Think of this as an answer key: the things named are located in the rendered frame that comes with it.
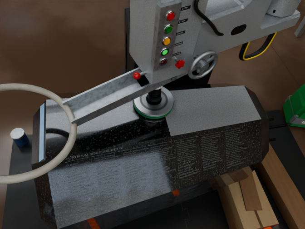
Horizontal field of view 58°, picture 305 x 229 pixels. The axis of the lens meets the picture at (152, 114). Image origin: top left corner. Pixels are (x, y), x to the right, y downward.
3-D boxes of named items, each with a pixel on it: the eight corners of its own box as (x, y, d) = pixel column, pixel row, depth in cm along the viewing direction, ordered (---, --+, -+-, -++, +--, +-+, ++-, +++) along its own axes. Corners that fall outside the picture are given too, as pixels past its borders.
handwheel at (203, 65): (202, 60, 130) (210, 34, 117) (214, 74, 125) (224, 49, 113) (174, 70, 125) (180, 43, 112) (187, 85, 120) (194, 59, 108)
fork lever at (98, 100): (188, 45, 144) (188, 38, 139) (209, 70, 135) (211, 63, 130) (62, 102, 129) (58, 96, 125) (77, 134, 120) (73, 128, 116)
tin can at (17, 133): (29, 144, 224) (25, 136, 213) (17, 148, 221) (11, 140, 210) (27, 134, 229) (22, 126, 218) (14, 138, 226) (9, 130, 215)
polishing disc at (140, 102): (175, 89, 155) (175, 87, 154) (170, 120, 143) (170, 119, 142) (138, 82, 156) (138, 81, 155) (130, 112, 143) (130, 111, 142)
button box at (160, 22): (167, 62, 112) (178, -3, 89) (170, 66, 111) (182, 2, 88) (150, 67, 109) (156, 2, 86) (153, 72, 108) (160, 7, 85)
